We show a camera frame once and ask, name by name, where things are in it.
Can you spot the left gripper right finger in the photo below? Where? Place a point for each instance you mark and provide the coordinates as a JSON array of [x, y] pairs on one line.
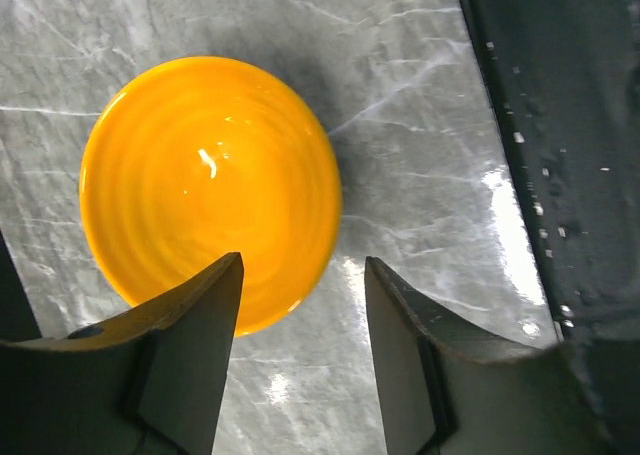
[[448, 386]]

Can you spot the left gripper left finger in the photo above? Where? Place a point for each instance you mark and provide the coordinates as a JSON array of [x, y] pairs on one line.
[[147, 381]]

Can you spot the yellow-orange bowl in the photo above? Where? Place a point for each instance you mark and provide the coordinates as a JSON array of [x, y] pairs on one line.
[[202, 156]]

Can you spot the black base beam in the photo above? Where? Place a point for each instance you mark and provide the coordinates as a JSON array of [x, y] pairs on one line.
[[563, 81]]

